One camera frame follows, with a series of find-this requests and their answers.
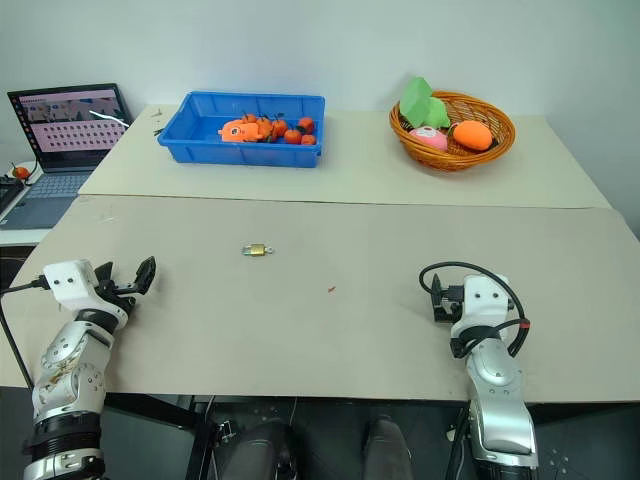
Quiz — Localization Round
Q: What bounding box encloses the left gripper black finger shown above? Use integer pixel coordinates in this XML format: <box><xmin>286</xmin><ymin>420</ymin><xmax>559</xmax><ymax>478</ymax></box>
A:
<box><xmin>131</xmin><ymin>256</ymin><xmax>157</xmax><ymax>297</ymax></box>
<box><xmin>93</xmin><ymin>261</ymin><xmax>116</xmax><ymax>289</ymax></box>

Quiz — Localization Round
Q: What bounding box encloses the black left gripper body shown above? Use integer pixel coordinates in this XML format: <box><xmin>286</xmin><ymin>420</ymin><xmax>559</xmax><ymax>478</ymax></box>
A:
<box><xmin>94</xmin><ymin>276</ymin><xmax>139</xmax><ymax>315</ymax></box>

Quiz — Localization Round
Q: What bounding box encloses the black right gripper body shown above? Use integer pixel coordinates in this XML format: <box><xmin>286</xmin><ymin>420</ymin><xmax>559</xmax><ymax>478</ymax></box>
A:
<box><xmin>439</xmin><ymin>282</ymin><xmax>467</xmax><ymax>314</ymax></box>

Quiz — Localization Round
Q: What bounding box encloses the white side desk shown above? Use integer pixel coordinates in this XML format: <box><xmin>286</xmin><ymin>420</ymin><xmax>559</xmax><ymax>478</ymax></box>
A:
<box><xmin>0</xmin><ymin>227</ymin><xmax>44</xmax><ymax>247</ymax></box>

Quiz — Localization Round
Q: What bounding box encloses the grey open laptop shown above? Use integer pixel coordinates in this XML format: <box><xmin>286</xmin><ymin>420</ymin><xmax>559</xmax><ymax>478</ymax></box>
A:
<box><xmin>0</xmin><ymin>82</ymin><xmax>135</xmax><ymax>231</ymax></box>

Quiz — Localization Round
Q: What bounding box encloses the black electronic device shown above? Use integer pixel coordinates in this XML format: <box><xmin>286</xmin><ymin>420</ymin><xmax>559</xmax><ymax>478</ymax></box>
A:
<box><xmin>0</xmin><ymin>175</ymin><xmax>25</xmax><ymax>214</ymax></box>

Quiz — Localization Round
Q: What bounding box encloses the orange wicker basket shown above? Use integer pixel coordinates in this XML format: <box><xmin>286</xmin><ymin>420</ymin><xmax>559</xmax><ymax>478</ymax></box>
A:
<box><xmin>389</xmin><ymin>89</ymin><xmax>517</xmax><ymax>173</ymax></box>

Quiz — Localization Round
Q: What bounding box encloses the pale beige cardboard sheet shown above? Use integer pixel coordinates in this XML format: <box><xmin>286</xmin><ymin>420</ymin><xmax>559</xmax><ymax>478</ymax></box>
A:
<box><xmin>78</xmin><ymin>103</ymin><xmax>612</xmax><ymax>210</ymax></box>

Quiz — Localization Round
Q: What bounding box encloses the dark rounded shape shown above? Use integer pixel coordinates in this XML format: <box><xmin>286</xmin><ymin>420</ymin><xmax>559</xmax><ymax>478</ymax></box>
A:
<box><xmin>363</xmin><ymin>414</ymin><xmax>414</xmax><ymax>480</ymax></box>
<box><xmin>239</xmin><ymin>418</ymin><xmax>302</xmax><ymax>480</ymax></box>

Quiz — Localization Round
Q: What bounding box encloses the pink round soft toy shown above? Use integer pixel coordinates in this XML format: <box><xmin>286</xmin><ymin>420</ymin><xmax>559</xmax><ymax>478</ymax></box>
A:
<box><xmin>408</xmin><ymin>125</ymin><xmax>450</xmax><ymax>153</ymax></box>

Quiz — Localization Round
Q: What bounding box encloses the blue plastic bin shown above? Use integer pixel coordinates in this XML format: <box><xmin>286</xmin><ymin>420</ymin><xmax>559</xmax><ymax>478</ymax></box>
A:
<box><xmin>157</xmin><ymin>90</ymin><xmax>326</xmax><ymax>169</ymax></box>

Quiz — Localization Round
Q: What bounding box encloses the orange mango soft toy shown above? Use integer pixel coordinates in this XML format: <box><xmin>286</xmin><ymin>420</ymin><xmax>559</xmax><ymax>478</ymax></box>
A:
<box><xmin>452</xmin><ymin>120</ymin><xmax>494</xmax><ymax>152</ymax></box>

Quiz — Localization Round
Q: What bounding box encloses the green foam vegetable toy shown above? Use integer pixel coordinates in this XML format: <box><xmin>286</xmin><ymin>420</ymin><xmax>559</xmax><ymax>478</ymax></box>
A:
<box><xmin>399</xmin><ymin>75</ymin><xmax>434</xmax><ymax>126</ymax></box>
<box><xmin>420</xmin><ymin>95</ymin><xmax>452</xmax><ymax>130</ymax></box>

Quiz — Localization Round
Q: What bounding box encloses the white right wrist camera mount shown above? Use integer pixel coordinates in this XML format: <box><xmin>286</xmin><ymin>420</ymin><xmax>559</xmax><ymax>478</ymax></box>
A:
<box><xmin>449</xmin><ymin>273</ymin><xmax>512</xmax><ymax>342</ymax></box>

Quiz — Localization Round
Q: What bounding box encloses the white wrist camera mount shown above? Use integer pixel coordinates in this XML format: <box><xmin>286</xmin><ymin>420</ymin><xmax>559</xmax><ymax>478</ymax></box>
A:
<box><xmin>42</xmin><ymin>258</ymin><xmax>127</xmax><ymax>324</ymax></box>
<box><xmin>449</xmin><ymin>273</ymin><xmax>512</xmax><ymax>342</ymax></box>

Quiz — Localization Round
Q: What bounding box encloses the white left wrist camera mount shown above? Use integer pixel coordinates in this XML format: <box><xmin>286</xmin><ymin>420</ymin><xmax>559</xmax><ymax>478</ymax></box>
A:
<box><xmin>42</xmin><ymin>258</ymin><xmax>127</xmax><ymax>324</ymax></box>

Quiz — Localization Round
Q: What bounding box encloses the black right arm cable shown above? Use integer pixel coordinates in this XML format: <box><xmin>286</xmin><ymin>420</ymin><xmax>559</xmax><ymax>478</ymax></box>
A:
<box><xmin>418</xmin><ymin>261</ymin><xmax>532</xmax><ymax>359</ymax></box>

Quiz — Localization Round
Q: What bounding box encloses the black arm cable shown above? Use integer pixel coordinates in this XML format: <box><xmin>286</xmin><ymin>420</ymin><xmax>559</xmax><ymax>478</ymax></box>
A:
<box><xmin>418</xmin><ymin>261</ymin><xmax>532</xmax><ymax>359</ymax></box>
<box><xmin>0</xmin><ymin>278</ymin><xmax>50</xmax><ymax>396</ymax></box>

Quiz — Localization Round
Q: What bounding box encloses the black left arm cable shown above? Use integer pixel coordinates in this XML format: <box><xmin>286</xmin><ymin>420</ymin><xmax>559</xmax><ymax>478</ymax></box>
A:
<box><xmin>0</xmin><ymin>278</ymin><xmax>50</xmax><ymax>396</ymax></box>

